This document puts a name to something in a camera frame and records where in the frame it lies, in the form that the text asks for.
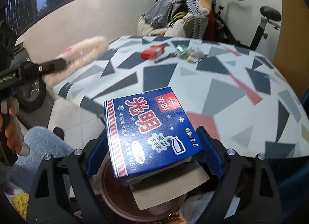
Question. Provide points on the black exercise bike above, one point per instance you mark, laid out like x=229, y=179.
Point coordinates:
x=243, y=19

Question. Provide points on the left hand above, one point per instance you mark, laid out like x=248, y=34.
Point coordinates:
x=14, y=139

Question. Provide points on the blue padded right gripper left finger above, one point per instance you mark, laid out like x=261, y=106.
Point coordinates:
x=97, y=154

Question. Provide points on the cream fleece clothing pile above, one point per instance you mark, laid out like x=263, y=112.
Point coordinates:
x=182, y=27

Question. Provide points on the striped black white garment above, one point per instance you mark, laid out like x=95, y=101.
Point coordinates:
x=165, y=11

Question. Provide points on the green snack package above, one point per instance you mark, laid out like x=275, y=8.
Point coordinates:
x=183, y=51

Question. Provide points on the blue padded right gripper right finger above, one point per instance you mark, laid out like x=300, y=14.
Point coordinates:
x=211, y=156

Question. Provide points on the brown round trash bin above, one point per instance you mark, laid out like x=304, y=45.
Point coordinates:
x=153, y=198

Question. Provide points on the fluffy blue left sleeve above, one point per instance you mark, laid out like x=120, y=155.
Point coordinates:
x=17, y=179

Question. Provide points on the plastic black fork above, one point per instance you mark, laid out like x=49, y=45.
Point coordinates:
x=170, y=55

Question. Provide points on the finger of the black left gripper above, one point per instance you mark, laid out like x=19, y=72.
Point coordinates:
x=53, y=66

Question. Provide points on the red cigarette pack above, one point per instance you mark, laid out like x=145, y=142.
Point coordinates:
x=153, y=52

